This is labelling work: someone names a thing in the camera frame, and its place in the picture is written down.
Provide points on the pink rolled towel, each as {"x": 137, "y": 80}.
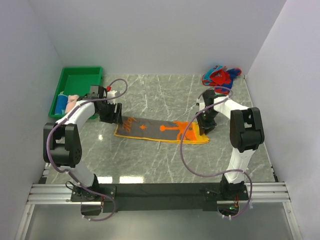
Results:
{"x": 71, "y": 102}

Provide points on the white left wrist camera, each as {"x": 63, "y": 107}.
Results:
{"x": 111, "y": 94}

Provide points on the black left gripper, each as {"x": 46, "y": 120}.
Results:
{"x": 115, "y": 117}

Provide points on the blue rolled towel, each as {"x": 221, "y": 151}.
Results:
{"x": 61, "y": 104}

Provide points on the green plastic tray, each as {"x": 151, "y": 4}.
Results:
{"x": 75, "y": 80}

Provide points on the black base beam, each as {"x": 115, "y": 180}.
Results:
{"x": 157, "y": 196}

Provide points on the aluminium rail frame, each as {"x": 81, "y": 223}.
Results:
{"x": 59, "y": 194}

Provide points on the orange and grey towel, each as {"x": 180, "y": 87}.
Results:
{"x": 160, "y": 131}

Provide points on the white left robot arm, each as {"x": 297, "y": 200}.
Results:
{"x": 61, "y": 140}

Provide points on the red and blue crumpled towel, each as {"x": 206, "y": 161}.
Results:
{"x": 221, "y": 77}

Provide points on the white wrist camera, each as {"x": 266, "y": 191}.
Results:
{"x": 111, "y": 94}
{"x": 201, "y": 104}

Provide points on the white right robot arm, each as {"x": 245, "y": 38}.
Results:
{"x": 246, "y": 134}

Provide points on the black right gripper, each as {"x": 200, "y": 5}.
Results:
{"x": 208, "y": 127}

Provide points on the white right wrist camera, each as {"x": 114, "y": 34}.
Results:
{"x": 201, "y": 104}

